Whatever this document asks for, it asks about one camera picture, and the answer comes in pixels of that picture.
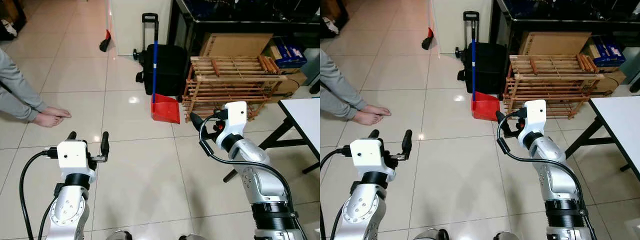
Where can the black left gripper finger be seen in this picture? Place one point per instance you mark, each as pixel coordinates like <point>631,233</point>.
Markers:
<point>72,135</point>
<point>105,142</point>
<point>407,142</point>
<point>374,134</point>

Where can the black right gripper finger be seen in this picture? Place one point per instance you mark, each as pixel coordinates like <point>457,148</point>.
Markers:
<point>198,121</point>
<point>503,122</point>

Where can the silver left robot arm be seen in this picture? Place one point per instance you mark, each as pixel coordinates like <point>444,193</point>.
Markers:
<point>362,212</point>
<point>70,212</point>

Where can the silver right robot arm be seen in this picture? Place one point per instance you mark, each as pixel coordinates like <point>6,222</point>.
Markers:
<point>555,185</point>
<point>255,185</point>

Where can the wooden slatted rack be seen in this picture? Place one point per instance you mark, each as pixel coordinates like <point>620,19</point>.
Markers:
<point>555,76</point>
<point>240,77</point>

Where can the black trolley suitcase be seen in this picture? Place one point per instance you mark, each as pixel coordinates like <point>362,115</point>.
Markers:
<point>170,70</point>
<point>490,65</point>

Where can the barefoot person in grey trousers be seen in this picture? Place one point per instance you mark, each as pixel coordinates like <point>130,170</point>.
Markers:
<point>15,85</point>
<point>335,85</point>

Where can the white table with black legs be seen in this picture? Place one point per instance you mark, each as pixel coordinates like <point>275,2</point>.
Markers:
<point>305,117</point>
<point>622,120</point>

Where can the robot left leg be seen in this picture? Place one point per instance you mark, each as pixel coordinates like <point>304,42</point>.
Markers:
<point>119,236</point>
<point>432,235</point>

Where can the robot leg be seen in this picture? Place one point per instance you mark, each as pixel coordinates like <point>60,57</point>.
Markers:
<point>507,236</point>
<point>432,235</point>
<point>192,237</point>
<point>119,236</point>

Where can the large brown cardboard box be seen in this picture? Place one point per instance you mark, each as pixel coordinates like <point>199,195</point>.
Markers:
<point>552,42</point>
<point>235,44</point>

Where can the brown cardboard box with print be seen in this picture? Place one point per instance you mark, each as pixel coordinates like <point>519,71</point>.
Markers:
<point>295,82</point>
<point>612,82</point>

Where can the black shelf unit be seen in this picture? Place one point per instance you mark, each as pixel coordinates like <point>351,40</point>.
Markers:
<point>510,27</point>
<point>190,30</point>

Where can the red and black brush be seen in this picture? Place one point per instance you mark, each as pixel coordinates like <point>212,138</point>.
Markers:
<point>105,45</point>
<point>427,42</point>

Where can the blue printed box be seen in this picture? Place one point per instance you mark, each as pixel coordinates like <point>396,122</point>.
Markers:
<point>290,55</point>
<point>607,52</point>

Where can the robot right leg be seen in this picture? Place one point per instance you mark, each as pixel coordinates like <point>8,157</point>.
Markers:
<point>192,237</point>
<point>507,236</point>

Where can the black and white shoe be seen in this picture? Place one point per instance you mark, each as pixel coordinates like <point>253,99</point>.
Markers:
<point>7,30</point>
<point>330,25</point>

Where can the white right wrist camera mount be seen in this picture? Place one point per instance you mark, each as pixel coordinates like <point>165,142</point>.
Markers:
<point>235,117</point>
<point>535,115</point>

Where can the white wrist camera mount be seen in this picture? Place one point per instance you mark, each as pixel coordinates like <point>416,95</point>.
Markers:
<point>235,117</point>
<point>72,155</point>
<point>367,152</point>
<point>535,115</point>

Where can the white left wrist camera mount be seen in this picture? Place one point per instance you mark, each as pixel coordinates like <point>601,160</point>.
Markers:
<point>367,152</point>
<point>72,155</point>

